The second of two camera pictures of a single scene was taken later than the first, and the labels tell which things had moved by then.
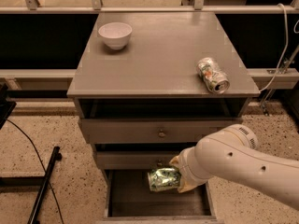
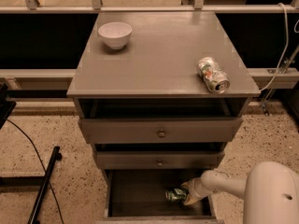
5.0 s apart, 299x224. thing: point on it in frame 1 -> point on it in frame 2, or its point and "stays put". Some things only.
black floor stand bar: [56, 156] stays put
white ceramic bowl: [116, 35] stays put
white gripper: [186, 168] -> [194, 188]
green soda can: [160, 179] -> [176, 194]
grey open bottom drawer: [130, 200] stays put
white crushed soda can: [212, 76] stays put
